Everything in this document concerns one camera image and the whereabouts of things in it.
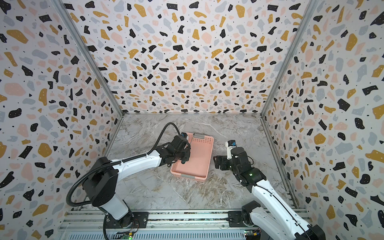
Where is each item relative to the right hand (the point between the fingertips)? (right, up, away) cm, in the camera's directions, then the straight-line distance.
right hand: (218, 155), depth 79 cm
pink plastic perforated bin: (-11, -10, +13) cm, 20 cm away
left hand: (-16, +1, +8) cm, 17 cm away
